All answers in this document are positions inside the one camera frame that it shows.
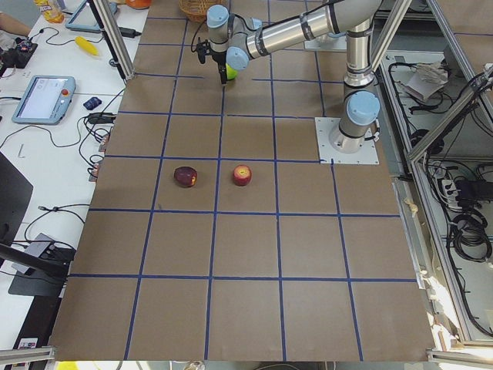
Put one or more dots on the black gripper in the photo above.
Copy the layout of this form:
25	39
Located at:
220	60

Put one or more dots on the green apple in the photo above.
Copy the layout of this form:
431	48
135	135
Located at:
231	73

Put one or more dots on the red apple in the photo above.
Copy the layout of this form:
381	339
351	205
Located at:
242	175

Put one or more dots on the dark purple apple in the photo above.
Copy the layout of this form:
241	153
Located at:
185	176

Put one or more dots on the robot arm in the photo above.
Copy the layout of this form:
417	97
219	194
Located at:
233	41

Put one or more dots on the wicker basket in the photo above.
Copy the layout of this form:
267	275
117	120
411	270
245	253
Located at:
196	10

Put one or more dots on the orange object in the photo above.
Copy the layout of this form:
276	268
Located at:
138	4

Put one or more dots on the blue checkered pouch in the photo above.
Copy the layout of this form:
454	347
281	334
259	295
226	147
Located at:
92	103

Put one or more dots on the yellow corn toy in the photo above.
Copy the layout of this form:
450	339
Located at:
86	46

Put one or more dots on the teach pendant tablet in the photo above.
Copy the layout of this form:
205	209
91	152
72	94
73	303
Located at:
45	101

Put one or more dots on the black monitor stand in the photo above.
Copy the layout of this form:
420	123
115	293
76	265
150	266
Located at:
40	264

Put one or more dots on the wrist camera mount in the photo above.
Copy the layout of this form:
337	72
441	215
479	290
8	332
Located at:
202	50

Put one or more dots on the aluminium frame post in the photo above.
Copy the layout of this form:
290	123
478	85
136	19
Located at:
113	37

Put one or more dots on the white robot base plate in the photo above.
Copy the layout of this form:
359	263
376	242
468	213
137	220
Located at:
335	148

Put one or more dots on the power strip with cables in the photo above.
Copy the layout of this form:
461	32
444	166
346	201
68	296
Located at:
467	225

